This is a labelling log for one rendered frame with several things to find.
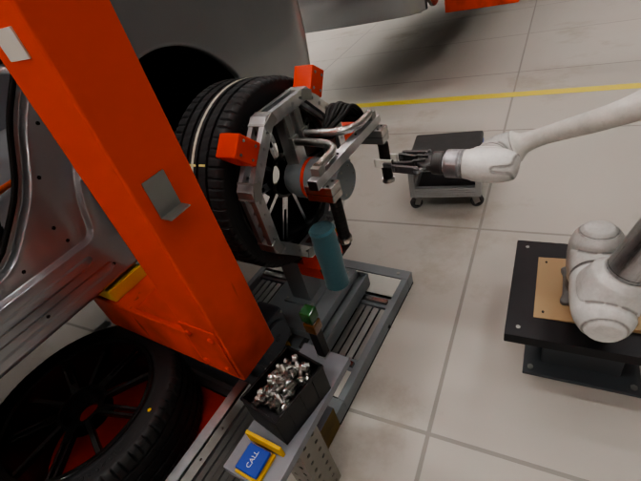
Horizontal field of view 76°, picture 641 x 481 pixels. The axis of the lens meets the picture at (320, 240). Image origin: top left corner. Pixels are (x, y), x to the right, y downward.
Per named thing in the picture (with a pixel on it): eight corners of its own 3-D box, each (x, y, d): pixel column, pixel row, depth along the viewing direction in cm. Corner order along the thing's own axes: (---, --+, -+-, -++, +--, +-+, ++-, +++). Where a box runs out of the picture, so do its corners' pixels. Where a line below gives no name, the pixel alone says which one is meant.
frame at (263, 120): (345, 198, 175) (314, 68, 143) (359, 198, 172) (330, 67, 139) (275, 284, 142) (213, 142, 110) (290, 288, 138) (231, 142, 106)
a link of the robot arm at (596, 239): (618, 261, 140) (629, 210, 127) (626, 302, 128) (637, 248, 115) (564, 260, 147) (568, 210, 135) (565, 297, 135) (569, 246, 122)
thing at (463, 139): (409, 210, 255) (403, 162, 235) (419, 179, 280) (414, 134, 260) (484, 210, 238) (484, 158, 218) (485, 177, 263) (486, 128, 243)
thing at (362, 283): (310, 272, 219) (305, 259, 214) (370, 285, 201) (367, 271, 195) (256, 345, 189) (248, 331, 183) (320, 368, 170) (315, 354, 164)
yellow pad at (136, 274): (124, 267, 154) (117, 258, 152) (147, 275, 147) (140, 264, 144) (93, 294, 146) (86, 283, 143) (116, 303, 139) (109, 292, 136)
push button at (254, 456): (253, 445, 111) (250, 441, 110) (273, 455, 107) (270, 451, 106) (237, 470, 107) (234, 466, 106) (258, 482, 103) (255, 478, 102)
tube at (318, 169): (297, 144, 131) (287, 113, 125) (349, 146, 121) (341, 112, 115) (265, 173, 120) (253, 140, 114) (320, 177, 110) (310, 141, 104)
